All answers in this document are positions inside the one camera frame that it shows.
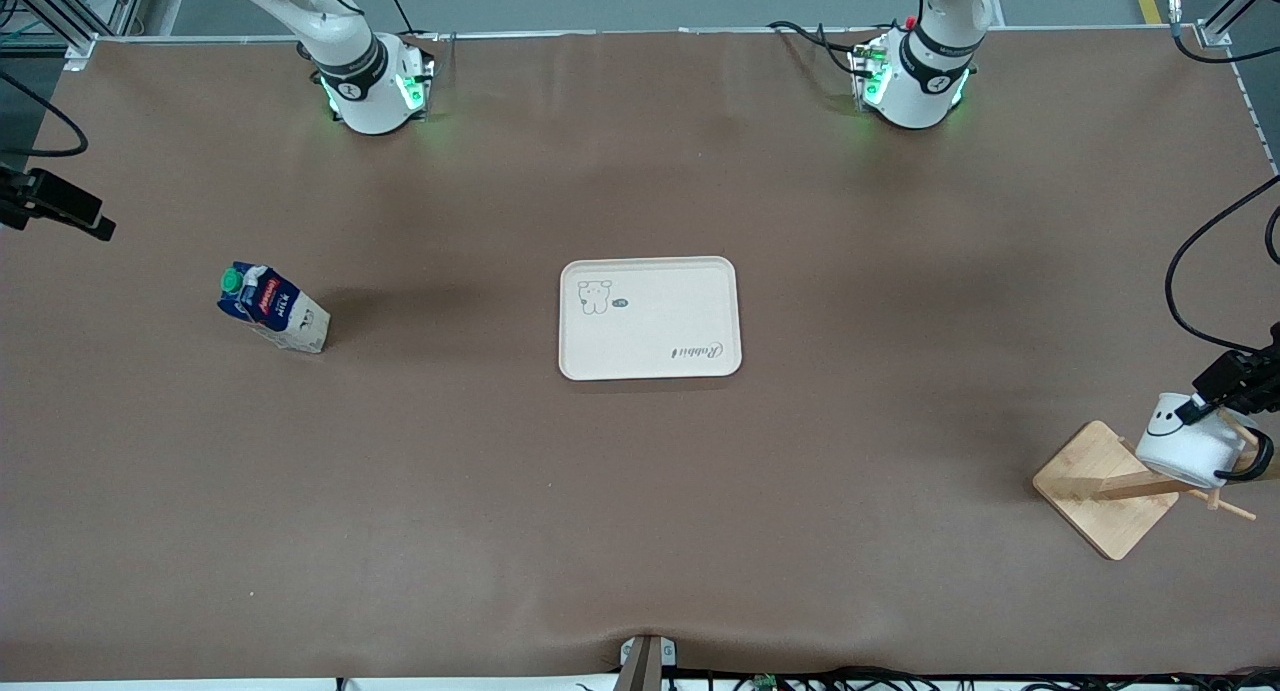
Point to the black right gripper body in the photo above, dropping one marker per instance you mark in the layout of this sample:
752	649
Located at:
12	199

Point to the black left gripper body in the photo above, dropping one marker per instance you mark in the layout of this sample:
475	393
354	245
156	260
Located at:
1262	384

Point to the blue milk carton green cap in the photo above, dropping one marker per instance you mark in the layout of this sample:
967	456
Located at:
272	307

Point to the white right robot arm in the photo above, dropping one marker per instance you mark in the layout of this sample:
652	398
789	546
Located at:
352	76

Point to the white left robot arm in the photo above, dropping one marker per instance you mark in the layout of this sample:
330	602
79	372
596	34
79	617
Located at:
925	66

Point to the wooden cup stand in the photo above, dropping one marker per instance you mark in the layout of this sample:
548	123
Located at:
1100	491

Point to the cream rabbit print tray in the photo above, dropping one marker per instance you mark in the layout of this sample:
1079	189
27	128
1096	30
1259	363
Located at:
650	319

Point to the metal table edge clamp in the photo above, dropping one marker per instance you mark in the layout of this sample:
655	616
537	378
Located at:
646	661

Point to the aluminium frame profile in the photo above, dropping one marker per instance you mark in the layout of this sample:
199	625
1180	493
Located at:
1225	26
60	11

